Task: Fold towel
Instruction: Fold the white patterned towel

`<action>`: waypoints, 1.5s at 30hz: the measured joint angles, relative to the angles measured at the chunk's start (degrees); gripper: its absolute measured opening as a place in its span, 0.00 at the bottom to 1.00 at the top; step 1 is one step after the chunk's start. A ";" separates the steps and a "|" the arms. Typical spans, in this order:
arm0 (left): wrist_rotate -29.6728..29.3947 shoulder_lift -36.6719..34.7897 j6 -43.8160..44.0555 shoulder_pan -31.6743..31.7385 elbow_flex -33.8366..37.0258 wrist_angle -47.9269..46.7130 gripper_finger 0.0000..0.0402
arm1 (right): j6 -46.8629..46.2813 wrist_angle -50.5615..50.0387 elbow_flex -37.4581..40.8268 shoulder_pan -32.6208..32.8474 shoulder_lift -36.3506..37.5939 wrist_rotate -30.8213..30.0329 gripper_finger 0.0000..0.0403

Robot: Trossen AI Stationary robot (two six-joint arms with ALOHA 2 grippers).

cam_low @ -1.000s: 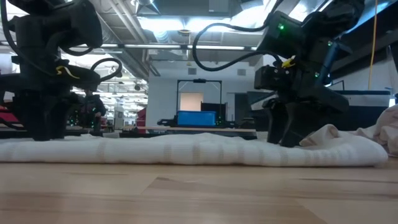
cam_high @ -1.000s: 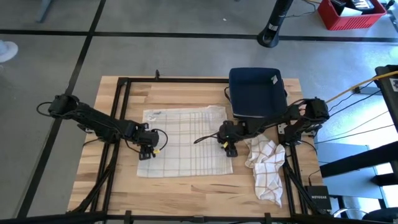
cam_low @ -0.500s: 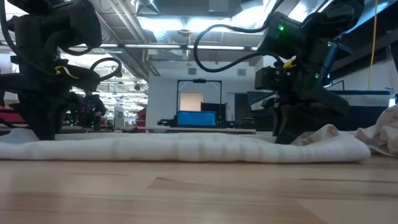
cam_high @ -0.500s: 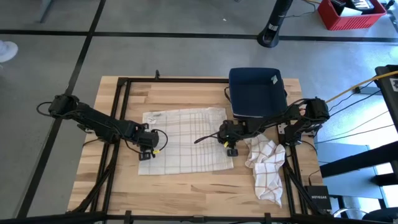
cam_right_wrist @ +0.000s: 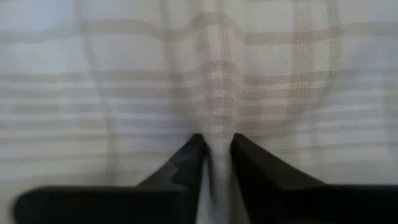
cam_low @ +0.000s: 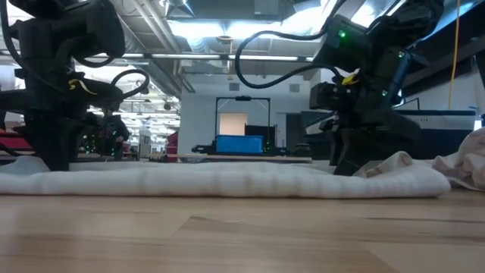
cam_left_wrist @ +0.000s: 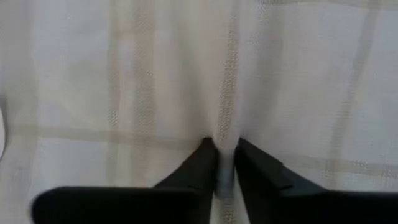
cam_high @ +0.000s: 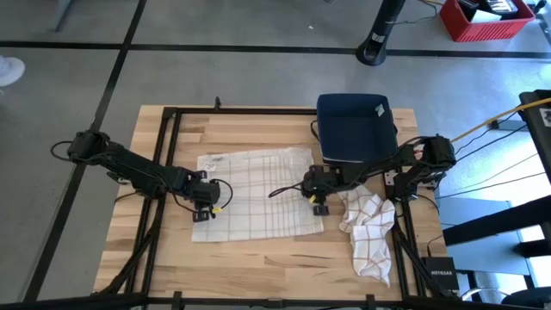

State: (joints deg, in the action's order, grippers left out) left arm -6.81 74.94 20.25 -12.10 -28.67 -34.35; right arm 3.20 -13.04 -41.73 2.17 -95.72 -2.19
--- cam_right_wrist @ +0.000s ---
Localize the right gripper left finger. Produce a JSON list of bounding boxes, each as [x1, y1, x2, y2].
[[14, 133, 208, 224]]

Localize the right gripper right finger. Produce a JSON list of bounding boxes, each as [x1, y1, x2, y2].
[[229, 133, 398, 224]]

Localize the white beige-checked towel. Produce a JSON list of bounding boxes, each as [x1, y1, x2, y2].
[[0, 0, 398, 224]]

